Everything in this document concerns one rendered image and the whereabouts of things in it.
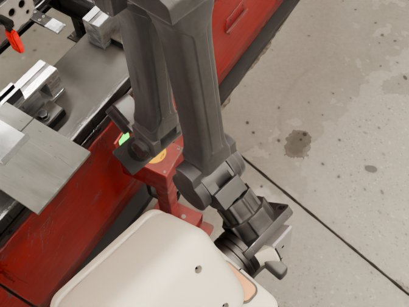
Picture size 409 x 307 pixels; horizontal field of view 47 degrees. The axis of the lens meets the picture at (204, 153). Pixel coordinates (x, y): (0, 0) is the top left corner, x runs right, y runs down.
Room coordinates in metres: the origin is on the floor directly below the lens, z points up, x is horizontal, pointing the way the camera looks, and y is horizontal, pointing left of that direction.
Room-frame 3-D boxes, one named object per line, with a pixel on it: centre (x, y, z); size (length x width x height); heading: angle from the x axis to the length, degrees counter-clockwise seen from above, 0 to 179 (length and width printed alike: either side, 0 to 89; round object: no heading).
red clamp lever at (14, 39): (0.69, 0.41, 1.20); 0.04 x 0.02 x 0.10; 59
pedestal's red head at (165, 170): (0.70, 0.13, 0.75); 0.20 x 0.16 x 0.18; 154
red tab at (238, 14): (1.39, -0.12, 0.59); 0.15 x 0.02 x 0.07; 149
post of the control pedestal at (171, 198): (0.70, 0.13, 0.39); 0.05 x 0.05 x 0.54; 64
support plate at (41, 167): (0.52, 0.42, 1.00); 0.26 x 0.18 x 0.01; 59
